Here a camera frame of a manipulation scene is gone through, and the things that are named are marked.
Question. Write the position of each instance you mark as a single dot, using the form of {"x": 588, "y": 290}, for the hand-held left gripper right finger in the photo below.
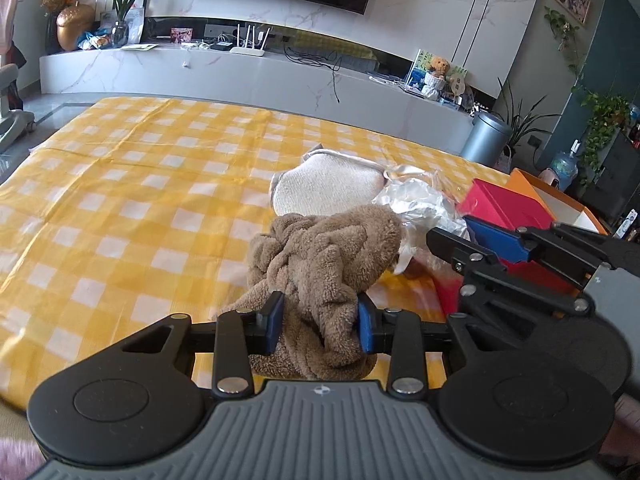
{"x": 365, "y": 322}

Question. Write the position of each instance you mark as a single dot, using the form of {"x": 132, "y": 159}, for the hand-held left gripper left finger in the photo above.
{"x": 274, "y": 320}

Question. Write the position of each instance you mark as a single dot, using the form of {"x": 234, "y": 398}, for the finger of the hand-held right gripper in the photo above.
{"x": 500, "y": 290}
{"x": 495, "y": 240}

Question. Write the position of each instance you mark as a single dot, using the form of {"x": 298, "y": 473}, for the orange cardboard box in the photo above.
{"x": 525, "y": 180}

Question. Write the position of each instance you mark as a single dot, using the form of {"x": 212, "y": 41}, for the brown fluffy towel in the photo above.
{"x": 325, "y": 255}

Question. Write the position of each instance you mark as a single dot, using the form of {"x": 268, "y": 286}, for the clear plastic bag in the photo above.
{"x": 415, "y": 200}

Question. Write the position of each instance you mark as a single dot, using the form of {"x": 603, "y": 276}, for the beige knitted cloth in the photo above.
{"x": 325, "y": 185}

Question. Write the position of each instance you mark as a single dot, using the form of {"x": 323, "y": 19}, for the red cube box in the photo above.
{"x": 505, "y": 205}

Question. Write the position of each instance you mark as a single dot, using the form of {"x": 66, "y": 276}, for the woven basket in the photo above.
{"x": 503, "y": 159}

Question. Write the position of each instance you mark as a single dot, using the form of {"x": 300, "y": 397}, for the pink small heater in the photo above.
{"x": 548, "y": 177}

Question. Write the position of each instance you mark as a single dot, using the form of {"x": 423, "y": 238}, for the grey trash can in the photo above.
{"x": 485, "y": 140}

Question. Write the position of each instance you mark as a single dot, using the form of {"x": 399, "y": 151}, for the blue water bottle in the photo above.
{"x": 565, "y": 167}

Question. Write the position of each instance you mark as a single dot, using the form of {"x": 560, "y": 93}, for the long-leaf potted plant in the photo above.
{"x": 522, "y": 120}

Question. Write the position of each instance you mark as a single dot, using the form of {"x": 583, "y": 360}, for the dark grey cabinet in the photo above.
{"x": 620, "y": 175}

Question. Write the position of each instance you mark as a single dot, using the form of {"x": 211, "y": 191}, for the round hand fan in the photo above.
{"x": 458, "y": 86}

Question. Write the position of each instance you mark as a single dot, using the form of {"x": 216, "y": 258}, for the trailing pothos plant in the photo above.
{"x": 605, "y": 120}

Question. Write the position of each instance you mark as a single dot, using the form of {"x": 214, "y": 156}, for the yellow checked tablecloth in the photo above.
{"x": 125, "y": 210}

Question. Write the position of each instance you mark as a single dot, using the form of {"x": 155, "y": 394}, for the hanging vine plant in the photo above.
{"x": 565, "y": 30}

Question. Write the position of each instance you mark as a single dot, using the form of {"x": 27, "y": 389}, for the white marble TV cabinet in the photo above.
{"x": 225, "y": 75}

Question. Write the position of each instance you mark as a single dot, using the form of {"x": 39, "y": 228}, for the white router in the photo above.
{"x": 247, "y": 49}

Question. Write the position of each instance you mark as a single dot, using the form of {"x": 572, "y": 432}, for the pink photo card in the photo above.
{"x": 181, "y": 35}

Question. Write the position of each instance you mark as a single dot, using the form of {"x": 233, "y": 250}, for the pink swivel chair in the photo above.
{"x": 10, "y": 110}

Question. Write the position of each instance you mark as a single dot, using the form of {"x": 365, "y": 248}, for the golden apple ornament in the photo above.
{"x": 75, "y": 27}

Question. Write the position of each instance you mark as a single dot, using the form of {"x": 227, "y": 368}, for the green plant in glass vase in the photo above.
{"x": 122, "y": 0}

